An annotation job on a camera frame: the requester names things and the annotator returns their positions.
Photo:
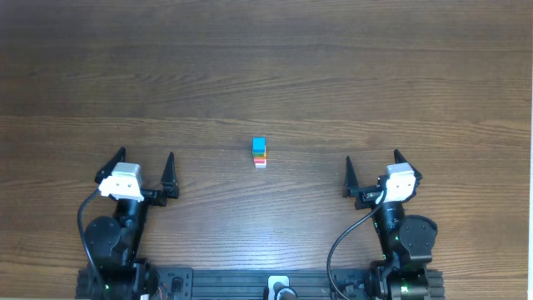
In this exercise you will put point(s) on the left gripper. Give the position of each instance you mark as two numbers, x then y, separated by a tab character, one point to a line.
155	196

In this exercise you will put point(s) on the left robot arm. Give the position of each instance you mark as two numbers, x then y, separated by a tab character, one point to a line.
102	239

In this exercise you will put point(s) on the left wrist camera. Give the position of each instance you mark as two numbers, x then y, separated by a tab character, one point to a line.
123	183

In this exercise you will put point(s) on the white cube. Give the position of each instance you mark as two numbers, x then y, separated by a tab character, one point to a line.
260	165

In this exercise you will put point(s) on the green cube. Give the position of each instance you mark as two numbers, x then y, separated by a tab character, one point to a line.
259	154

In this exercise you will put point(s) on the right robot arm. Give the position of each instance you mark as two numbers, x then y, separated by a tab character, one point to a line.
416	241

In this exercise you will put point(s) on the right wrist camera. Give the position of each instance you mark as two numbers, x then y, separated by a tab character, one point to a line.
397	183

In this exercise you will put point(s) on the blue cube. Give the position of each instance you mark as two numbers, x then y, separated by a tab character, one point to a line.
259	144

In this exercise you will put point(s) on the pink cube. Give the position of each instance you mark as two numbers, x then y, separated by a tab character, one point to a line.
260	161

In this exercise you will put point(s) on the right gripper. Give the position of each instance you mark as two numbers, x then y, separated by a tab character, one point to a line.
366	196

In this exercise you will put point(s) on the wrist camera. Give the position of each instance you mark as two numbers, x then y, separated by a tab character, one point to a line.
123	183
397	183

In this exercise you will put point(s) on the mounting rail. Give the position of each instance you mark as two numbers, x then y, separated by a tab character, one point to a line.
233	285

